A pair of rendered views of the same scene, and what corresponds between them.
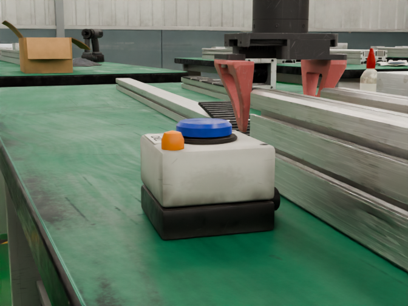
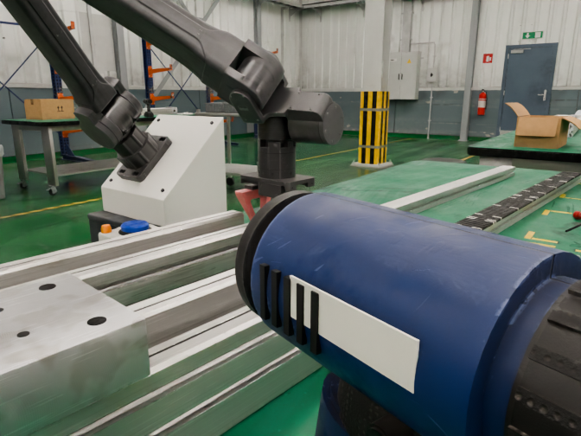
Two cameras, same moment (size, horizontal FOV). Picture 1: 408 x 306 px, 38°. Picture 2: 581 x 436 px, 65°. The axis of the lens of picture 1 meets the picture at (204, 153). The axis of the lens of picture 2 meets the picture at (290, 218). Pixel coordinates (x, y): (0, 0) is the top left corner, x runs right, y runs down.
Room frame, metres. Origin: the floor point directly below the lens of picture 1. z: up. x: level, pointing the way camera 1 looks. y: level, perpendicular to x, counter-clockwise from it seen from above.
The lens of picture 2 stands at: (0.27, -0.68, 1.03)
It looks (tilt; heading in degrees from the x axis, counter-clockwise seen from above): 15 degrees down; 58
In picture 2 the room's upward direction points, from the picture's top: straight up
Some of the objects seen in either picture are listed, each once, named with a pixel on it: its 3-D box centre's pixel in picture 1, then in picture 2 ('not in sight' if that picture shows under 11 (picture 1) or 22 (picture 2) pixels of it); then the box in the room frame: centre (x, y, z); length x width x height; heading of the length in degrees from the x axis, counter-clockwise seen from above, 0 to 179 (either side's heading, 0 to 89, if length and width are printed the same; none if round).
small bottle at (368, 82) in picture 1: (370, 79); not in sight; (1.16, -0.32, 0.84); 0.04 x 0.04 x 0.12
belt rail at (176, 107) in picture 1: (156, 98); (447, 192); (1.22, 0.10, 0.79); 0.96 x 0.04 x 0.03; 16
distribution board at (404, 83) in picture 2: not in sight; (408, 91); (8.96, 7.81, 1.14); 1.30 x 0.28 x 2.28; 113
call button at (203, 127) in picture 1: (204, 133); (135, 228); (0.42, 0.00, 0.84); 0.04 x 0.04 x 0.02
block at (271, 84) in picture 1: (249, 73); not in sight; (1.60, -0.12, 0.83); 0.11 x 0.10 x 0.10; 107
